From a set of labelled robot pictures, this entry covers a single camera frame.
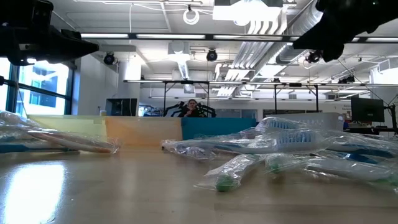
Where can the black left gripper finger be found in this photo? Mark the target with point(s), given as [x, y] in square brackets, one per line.
[81, 43]
[74, 53]

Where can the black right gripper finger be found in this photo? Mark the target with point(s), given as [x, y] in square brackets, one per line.
[314, 29]
[317, 43]

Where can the green toothbrush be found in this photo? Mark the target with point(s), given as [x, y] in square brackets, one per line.
[226, 185]
[273, 168]
[342, 169]

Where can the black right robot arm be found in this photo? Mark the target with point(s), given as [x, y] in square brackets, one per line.
[385, 12]

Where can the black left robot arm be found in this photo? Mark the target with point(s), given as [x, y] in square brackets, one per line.
[12, 12]

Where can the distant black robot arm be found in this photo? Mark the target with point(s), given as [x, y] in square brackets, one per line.
[207, 110]
[174, 109]

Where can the pile of bagged toothbrushes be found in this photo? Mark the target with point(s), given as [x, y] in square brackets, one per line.
[186, 151]

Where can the black ceiling spotlight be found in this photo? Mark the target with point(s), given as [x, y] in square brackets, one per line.
[211, 55]
[109, 58]
[313, 57]

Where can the large window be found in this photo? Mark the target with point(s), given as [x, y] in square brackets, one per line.
[43, 81]

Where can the small yellow cup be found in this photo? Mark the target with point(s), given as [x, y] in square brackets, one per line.
[103, 113]

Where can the black flat screen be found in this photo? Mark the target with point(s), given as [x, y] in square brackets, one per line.
[121, 107]

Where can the yellow plastic bin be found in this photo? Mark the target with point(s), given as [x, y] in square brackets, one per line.
[68, 129]

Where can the white perforated plastic basket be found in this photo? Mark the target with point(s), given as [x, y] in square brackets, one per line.
[317, 121]

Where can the black computer monitor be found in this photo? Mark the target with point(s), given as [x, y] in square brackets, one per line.
[367, 109]

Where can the orange toothbrush in clear wrapper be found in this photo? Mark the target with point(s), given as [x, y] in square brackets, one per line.
[77, 143]

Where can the long ceiling light strip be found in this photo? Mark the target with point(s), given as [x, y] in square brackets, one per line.
[171, 36]

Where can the dark desk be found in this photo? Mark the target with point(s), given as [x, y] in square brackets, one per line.
[367, 130]

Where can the orange plastic bin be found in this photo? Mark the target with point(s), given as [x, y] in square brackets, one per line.
[143, 130]

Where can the person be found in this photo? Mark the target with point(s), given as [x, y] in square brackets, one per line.
[192, 107]

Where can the teal plastic bin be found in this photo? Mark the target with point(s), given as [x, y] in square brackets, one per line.
[214, 127]

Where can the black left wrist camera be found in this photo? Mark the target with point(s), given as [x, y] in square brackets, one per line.
[42, 12]

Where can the black metal gantry frame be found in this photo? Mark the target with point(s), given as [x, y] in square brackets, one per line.
[186, 82]
[295, 84]

